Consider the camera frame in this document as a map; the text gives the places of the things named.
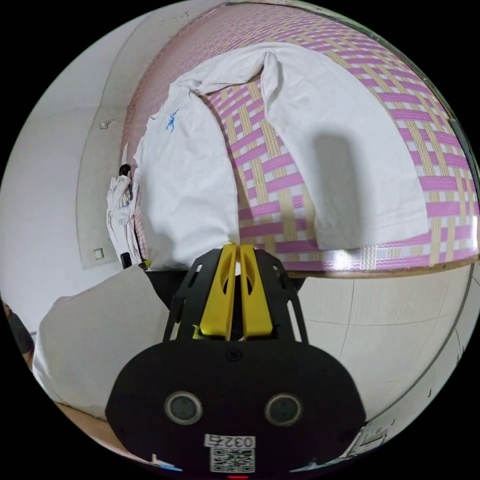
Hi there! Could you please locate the white long sleeve shirt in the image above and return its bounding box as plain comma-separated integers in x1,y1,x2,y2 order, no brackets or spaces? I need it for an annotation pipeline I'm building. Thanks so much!
133,41,430,272

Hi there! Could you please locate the person's right forearm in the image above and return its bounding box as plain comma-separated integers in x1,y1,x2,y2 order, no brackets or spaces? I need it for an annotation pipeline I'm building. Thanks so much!
54,401,127,453

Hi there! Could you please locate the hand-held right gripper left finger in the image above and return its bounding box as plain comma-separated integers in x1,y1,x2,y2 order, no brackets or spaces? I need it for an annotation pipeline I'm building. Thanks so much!
197,242,238,341

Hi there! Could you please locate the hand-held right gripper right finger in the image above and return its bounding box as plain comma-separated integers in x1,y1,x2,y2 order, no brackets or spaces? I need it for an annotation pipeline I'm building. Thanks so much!
239,243,274,339

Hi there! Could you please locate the bed with pink woven mat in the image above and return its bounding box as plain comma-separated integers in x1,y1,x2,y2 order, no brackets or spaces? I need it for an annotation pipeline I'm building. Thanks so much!
119,0,480,280

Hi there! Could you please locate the pile of clothes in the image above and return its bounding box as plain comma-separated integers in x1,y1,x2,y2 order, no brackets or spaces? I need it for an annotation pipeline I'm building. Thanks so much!
105,164,145,263

